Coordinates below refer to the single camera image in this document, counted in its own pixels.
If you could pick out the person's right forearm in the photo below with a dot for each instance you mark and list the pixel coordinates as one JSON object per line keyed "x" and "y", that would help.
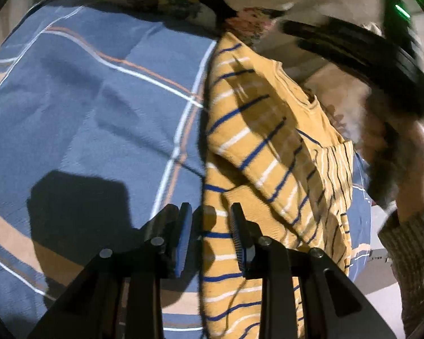
{"x": 417, "y": 254}

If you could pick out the blue striped blanket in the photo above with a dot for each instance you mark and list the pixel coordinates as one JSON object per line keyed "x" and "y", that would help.
{"x": 92, "y": 113}

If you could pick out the person's right hand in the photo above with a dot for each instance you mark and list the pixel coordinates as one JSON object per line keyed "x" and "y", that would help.
{"x": 413, "y": 162}

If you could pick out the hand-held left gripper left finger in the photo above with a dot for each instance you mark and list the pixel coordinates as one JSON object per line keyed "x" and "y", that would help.
{"x": 183, "y": 235}

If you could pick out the yellow striped sweater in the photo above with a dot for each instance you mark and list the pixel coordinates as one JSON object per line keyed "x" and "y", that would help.
{"x": 265, "y": 141}

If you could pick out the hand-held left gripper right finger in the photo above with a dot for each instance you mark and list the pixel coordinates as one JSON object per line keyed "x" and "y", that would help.
{"x": 239, "y": 240}

